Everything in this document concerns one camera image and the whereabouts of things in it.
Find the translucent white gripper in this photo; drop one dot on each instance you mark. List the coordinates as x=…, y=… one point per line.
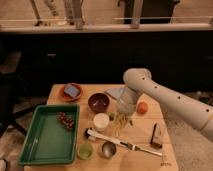
x=126, y=103

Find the yellow banana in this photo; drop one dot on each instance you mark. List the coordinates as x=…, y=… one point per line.
x=121, y=121

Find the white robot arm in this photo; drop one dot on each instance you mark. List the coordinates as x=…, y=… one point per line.
x=138, y=80

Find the white plastic cup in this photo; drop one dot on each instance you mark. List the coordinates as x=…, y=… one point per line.
x=101, y=121

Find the metal cup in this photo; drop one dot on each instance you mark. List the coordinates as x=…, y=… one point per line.
x=108, y=149

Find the green plastic cup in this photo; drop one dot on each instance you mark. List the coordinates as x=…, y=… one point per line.
x=85, y=151

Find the grey blue cloth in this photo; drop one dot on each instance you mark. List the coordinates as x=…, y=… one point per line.
x=114, y=93

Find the orange tomato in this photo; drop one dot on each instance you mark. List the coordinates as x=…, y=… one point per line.
x=142, y=108

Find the green chili pepper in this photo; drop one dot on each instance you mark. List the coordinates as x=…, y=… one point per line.
x=112, y=116

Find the dark red bowl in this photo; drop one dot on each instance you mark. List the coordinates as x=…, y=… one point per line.
x=98, y=102

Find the black and tan brush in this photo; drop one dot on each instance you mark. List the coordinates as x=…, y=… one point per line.
x=156, y=138

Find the blue sponge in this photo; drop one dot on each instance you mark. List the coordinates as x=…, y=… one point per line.
x=71, y=90

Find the red grape bunch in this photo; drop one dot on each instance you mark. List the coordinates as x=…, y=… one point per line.
x=67, y=122

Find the green plastic tray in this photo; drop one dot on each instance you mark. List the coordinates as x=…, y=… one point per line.
x=47, y=140

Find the black chair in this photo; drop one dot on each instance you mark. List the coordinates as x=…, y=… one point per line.
x=9, y=62

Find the white handled knife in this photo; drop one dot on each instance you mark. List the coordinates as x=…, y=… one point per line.
x=92, y=133

